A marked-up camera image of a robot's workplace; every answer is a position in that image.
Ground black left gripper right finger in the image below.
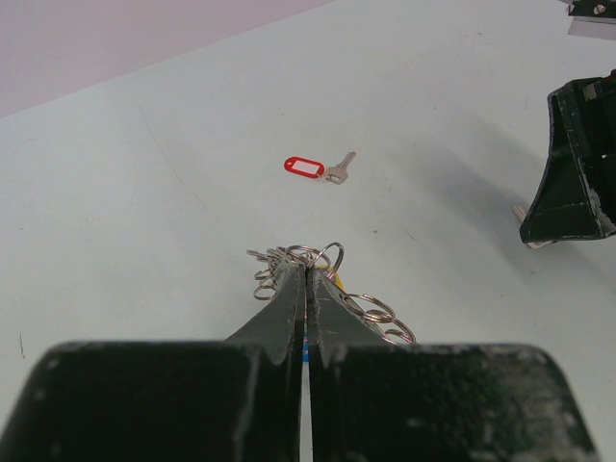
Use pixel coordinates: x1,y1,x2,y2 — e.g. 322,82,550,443
306,267,603,462

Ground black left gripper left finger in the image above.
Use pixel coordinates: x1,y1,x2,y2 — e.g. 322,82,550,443
1,261,306,461

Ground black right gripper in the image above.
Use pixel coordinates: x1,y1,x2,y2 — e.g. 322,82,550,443
520,74,615,243

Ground key with black tag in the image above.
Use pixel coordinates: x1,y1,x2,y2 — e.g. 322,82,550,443
512,204,559,250

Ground large keyring with many rings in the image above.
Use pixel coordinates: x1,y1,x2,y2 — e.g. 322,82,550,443
246,242,417,356

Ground key with red tag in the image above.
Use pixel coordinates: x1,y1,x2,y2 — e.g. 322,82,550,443
283,152,356,185

